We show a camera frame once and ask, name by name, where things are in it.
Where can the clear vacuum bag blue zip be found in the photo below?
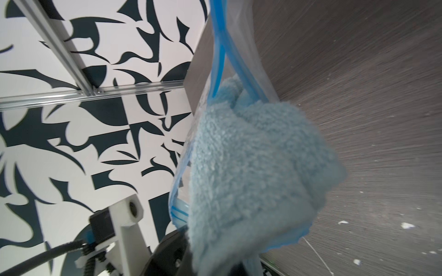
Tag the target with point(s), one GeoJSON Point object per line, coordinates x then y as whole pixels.
{"type": "Point", "coordinates": [234, 55]}

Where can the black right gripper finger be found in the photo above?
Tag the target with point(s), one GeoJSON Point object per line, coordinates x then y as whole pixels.
{"type": "Point", "coordinates": [172, 257]}

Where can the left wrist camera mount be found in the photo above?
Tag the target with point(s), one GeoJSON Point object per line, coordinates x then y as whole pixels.
{"type": "Point", "coordinates": [119, 246]}

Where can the light teal towel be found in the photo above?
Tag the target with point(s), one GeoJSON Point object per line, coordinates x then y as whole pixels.
{"type": "Point", "coordinates": [260, 173]}

